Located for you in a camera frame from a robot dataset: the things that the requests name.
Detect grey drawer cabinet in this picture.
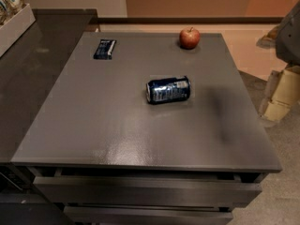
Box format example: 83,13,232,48
13,33,281,214

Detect lower grey drawer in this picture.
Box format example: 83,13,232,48
64,206,233,225

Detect dark blue snack packet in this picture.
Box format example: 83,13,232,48
93,39,116,60

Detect blue pepsi can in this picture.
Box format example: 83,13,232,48
146,76,191,104

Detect dark grey side counter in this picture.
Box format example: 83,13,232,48
0,8,98,164

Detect red apple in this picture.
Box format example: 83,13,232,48
179,27,201,50

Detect white cardboard box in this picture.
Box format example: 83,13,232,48
0,4,36,57

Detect grey drawer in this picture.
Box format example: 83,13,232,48
64,206,233,225
34,169,262,207

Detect upper grey drawer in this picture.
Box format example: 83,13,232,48
34,169,262,207

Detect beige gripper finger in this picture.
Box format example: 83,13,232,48
259,98,291,128
259,70,281,111

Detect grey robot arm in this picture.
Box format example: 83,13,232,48
257,1,300,128

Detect snack bags in box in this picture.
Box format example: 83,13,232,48
0,0,25,25

